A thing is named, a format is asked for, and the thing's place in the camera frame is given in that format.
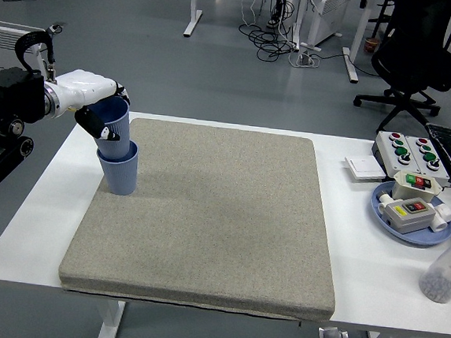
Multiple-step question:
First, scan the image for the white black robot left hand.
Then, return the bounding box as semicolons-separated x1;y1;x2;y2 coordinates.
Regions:
49;66;135;145

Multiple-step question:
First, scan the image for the blue ribbed plastic cup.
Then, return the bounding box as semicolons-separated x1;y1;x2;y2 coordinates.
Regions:
86;94;136;160
92;136;141;198

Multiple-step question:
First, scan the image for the white push-button control box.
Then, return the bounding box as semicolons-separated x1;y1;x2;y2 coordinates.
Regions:
368;129;425;181
401;134;451;188

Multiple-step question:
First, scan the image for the grey floor outlet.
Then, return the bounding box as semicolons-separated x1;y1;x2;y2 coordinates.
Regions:
47;20;68;35

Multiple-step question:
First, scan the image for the wide white panel heater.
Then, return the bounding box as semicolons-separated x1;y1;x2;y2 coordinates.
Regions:
0;19;52;73

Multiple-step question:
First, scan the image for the grey-brown foam mat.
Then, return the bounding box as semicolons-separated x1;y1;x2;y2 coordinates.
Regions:
55;111;351;325

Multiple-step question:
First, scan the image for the white power strip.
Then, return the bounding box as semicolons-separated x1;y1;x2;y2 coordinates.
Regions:
296;51;322;70

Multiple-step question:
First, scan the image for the narrow white panel heater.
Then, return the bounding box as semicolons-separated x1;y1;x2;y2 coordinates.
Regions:
301;0;352;54

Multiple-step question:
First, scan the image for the small white plug fitting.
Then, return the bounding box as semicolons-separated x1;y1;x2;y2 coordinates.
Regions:
376;191;395;216

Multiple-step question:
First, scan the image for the black office chair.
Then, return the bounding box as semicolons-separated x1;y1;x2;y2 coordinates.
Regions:
349;0;451;140

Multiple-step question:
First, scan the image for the blue round plate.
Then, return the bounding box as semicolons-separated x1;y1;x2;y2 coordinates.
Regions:
367;179;451;249

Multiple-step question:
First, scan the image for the white pipe fitting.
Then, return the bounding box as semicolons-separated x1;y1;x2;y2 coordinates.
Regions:
429;203;451;234

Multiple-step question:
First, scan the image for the clear bottle with red cap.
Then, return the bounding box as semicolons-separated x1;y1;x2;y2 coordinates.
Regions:
417;228;451;306

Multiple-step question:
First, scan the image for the black cable tangle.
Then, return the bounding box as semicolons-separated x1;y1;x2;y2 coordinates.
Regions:
235;19;302;65

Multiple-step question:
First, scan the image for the white wall switch plate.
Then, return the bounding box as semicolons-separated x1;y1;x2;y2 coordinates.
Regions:
342;154;388;187

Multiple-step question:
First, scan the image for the cream three-button switch box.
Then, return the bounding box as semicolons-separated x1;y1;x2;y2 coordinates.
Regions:
390;170;445;205

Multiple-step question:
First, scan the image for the grey two-button switch box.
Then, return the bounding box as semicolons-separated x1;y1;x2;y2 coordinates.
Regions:
381;195;437;239

